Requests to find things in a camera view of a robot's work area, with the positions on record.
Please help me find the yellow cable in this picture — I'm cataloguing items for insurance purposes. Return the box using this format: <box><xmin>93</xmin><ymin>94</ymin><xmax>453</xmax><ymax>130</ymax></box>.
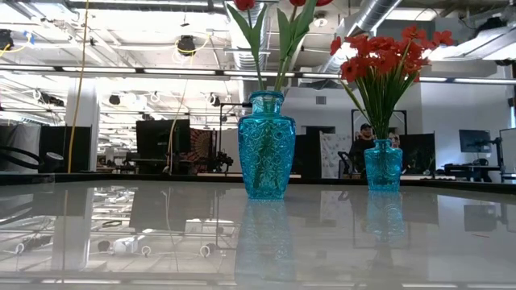
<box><xmin>65</xmin><ymin>0</ymin><xmax>90</xmax><ymax>174</ymax></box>

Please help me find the bar with strip lights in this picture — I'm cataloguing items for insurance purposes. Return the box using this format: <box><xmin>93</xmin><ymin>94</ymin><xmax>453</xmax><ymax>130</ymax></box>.
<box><xmin>0</xmin><ymin>63</ymin><xmax>516</xmax><ymax>85</ymax></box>

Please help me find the white pillar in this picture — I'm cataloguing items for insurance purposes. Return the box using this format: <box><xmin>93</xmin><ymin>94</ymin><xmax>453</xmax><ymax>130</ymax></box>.
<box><xmin>66</xmin><ymin>86</ymin><xmax>100</xmax><ymax>174</ymax></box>

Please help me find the blue glass vase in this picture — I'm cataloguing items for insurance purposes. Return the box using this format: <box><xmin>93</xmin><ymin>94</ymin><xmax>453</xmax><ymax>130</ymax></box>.
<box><xmin>236</xmin><ymin>90</ymin><xmax>298</xmax><ymax>201</ymax></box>
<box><xmin>364</xmin><ymin>139</ymin><xmax>403</xmax><ymax>193</ymax></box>

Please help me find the white patterned cloth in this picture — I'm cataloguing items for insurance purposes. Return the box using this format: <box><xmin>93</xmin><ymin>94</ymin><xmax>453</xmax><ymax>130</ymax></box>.
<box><xmin>320</xmin><ymin>132</ymin><xmax>352</xmax><ymax>179</ymax></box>

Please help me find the monitor on arm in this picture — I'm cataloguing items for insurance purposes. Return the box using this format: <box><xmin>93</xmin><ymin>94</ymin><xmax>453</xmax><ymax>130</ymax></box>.
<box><xmin>459</xmin><ymin>129</ymin><xmax>492</xmax><ymax>154</ymax></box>

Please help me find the grey curtain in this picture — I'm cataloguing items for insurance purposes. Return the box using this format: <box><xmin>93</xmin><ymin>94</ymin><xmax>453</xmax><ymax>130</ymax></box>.
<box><xmin>0</xmin><ymin>122</ymin><xmax>41</xmax><ymax>174</ymax></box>

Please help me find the person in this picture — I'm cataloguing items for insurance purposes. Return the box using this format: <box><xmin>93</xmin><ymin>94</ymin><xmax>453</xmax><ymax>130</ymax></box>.
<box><xmin>347</xmin><ymin>122</ymin><xmax>379</xmax><ymax>178</ymax></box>
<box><xmin>388</xmin><ymin>131</ymin><xmax>403</xmax><ymax>151</ymax></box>

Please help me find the black office desk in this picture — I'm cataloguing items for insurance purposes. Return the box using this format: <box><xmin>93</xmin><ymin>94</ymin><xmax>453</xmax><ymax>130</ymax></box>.
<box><xmin>441</xmin><ymin>159</ymin><xmax>505</xmax><ymax>182</ymax></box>

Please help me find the black screen panel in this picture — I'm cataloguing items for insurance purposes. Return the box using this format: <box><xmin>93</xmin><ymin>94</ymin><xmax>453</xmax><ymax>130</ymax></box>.
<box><xmin>135</xmin><ymin>119</ymin><xmax>192</xmax><ymax>171</ymax></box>

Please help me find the black partition panel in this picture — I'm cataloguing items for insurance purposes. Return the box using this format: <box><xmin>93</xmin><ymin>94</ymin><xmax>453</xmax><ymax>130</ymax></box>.
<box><xmin>293</xmin><ymin>126</ymin><xmax>323</xmax><ymax>179</ymax></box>
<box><xmin>38</xmin><ymin>126</ymin><xmax>92</xmax><ymax>174</ymax></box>
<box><xmin>398</xmin><ymin>132</ymin><xmax>436</xmax><ymax>175</ymax></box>

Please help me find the mandala tapestry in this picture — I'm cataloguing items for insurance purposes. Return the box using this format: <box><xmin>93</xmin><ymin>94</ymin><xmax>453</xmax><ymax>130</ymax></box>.
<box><xmin>189</xmin><ymin>127</ymin><xmax>221</xmax><ymax>170</ymax></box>

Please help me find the white board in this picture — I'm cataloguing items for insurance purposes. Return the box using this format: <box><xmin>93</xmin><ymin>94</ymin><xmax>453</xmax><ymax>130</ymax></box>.
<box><xmin>499</xmin><ymin>127</ymin><xmax>516</xmax><ymax>175</ymax></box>

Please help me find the grey lamp head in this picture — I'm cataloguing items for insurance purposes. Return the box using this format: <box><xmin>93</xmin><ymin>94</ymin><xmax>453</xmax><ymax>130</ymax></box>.
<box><xmin>44</xmin><ymin>151</ymin><xmax>65</xmax><ymax>174</ymax></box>

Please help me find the red tulip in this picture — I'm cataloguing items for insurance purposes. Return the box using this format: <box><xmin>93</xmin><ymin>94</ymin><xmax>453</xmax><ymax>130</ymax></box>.
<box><xmin>224</xmin><ymin>0</ymin><xmax>269</xmax><ymax>114</ymax></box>
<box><xmin>281</xmin><ymin>0</ymin><xmax>335</xmax><ymax>93</ymax></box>
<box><xmin>275</xmin><ymin>0</ymin><xmax>319</xmax><ymax>114</ymax></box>

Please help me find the red flower bunch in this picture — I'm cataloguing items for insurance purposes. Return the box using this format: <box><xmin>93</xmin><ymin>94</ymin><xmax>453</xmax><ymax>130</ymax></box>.
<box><xmin>329</xmin><ymin>24</ymin><xmax>456</xmax><ymax>141</ymax></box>

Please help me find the black curved cable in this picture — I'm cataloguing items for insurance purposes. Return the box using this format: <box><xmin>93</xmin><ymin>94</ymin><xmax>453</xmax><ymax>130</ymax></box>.
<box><xmin>0</xmin><ymin>145</ymin><xmax>42</xmax><ymax>170</ymax></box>

